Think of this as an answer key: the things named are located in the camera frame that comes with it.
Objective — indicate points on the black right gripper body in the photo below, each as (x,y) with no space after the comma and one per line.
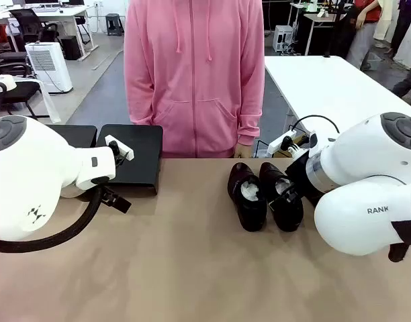
(303,177)

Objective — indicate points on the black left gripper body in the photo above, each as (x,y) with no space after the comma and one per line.
(116,200)

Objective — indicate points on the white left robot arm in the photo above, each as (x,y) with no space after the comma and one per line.
(24,174)

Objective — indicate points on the pink-sleeved left forearm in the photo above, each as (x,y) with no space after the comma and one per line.
(252,100)

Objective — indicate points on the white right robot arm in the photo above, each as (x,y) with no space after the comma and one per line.
(360,157)

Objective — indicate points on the pink-sleeved right forearm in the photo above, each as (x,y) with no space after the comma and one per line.
(138,94)

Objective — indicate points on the person's left hand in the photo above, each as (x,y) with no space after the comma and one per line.
(242,151)

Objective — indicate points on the white paper shoe stuffing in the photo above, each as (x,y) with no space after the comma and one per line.
(282,184)
(250,192)

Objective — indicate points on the large white table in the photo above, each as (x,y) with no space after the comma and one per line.
(326,87)

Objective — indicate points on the white hanging cloth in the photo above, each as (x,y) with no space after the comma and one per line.
(49,100)

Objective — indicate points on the person in pink hoodie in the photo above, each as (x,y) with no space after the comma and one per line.
(192,84)

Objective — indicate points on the white computer case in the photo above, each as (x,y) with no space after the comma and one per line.
(283,38)

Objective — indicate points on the black desk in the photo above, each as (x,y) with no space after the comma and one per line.
(306,37)

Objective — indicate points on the bystander in dark trousers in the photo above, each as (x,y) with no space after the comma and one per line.
(408,84)

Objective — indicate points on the black office chair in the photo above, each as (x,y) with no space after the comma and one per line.
(14,97)
(7,57)
(27,20)

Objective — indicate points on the white air purifier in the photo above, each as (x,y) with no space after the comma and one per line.
(49,67)

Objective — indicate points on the bystander in red shirt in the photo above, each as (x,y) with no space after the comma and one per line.
(363,37)

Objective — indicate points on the black computer tower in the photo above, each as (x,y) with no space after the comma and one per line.
(70,47)

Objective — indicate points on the white cap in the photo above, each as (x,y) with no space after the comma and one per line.
(2,83)

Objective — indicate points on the grey plastic stool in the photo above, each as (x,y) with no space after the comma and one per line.
(115,21)

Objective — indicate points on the white office desk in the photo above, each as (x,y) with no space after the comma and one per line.
(68,11)

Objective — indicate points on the white computer keyboard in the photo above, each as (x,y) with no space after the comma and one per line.
(46,10)

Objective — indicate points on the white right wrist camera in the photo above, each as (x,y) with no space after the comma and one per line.
(282,142)

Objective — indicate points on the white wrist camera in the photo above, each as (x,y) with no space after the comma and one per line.
(282,142)
(120,147)

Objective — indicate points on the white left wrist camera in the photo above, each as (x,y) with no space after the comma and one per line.
(120,147)

